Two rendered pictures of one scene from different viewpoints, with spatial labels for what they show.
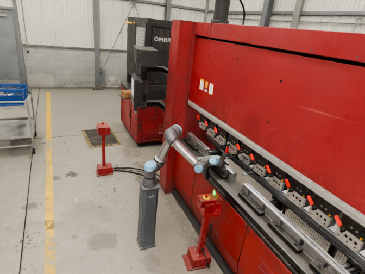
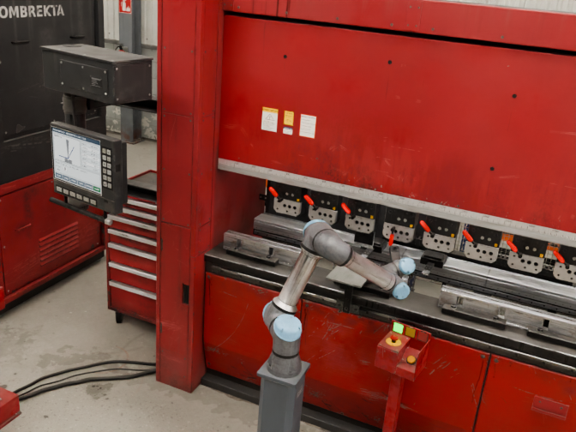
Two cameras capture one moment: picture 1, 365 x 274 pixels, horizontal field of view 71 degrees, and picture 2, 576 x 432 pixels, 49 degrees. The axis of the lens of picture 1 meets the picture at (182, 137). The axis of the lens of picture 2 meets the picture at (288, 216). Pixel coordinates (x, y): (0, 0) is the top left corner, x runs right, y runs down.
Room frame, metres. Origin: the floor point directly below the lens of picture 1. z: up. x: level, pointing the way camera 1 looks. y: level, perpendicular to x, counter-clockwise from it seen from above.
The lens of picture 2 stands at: (0.42, 1.82, 2.38)
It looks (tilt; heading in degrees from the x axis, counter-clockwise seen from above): 21 degrees down; 319
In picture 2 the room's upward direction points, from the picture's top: 5 degrees clockwise
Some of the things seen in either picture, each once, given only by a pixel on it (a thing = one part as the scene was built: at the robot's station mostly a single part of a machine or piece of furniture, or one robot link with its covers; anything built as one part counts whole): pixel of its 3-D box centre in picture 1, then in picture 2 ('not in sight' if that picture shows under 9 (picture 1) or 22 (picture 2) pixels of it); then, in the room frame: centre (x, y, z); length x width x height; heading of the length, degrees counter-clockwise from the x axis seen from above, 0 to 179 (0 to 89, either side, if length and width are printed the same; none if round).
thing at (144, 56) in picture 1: (143, 81); (98, 139); (3.33, 0.58, 1.53); 0.51 x 0.25 x 0.85; 17
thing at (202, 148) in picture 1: (197, 143); (265, 249); (2.92, -0.19, 0.92); 0.50 x 0.06 x 0.10; 27
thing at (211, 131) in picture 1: (214, 128); (326, 205); (2.63, -0.34, 1.26); 0.15 x 0.09 x 0.17; 27
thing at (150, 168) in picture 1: (150, 168); (286, 333); (2.16, 0.27, 0.94); 0.13 x 0.12 x 0.14; 158
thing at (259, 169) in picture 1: (263, 163); (483, 241); (1.91, -0.69, 1.26); 0.15 x 0.09 x 0.17; 27
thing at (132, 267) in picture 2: not in sight; (159, 255); (3.93, -0.08, 0.50); 0.50 x 0.50 x 1.00; 27
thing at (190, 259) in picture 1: (196, 256); not in sight; (1.98, -0.29, 0.06); 0.25 x 0.20 x 0.12; 109
